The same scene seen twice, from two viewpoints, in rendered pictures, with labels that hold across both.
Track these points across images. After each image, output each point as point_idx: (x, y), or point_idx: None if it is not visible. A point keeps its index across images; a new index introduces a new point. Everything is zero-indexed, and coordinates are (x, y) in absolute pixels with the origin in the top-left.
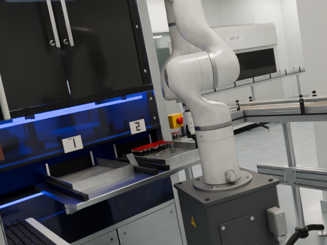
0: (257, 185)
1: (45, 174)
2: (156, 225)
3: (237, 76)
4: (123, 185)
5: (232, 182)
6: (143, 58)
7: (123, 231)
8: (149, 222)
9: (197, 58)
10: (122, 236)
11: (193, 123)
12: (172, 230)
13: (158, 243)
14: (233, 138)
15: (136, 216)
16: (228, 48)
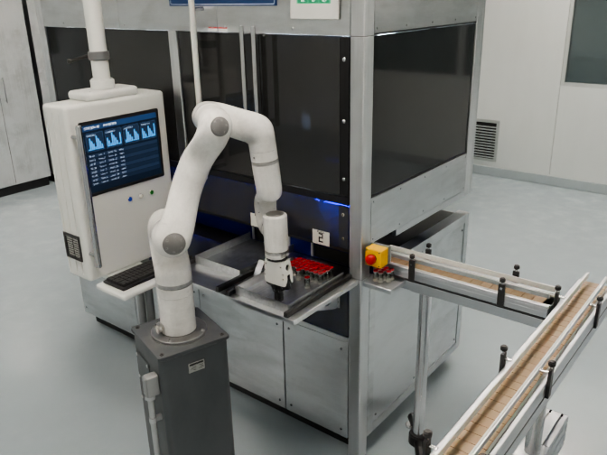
0: (152, 348)
1: (246, 233)
2: (322, 348)
3: (163, 255)
4: (195, 282)
5: (163, 334)
6: (344, 162)
7: (288, 326)
8: (314, 338)
9: (153, 220)
10: (286, 329)
11: (266, 271)
12: (339, 367)
13: (320, 366)
14: (167, 301)
15: (303, 323)
16: (161, 227)
